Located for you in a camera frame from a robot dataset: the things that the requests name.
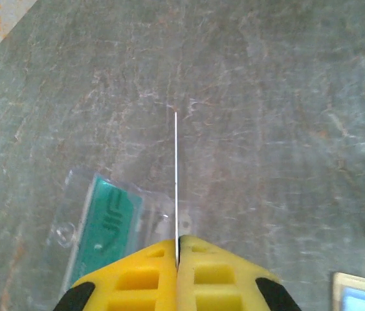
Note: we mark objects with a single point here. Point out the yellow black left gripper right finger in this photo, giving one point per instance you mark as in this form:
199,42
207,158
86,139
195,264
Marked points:
189,291

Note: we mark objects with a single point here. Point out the clear acrylic card holder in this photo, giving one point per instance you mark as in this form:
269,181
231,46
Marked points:
156,207

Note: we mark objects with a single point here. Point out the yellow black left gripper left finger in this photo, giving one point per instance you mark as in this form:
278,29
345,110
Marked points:
166,291

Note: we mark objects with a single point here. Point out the teal credit card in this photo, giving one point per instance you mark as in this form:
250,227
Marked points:
105,226

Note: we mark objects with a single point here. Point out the white-edged credit card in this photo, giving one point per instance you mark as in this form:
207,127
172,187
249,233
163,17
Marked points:
176,178

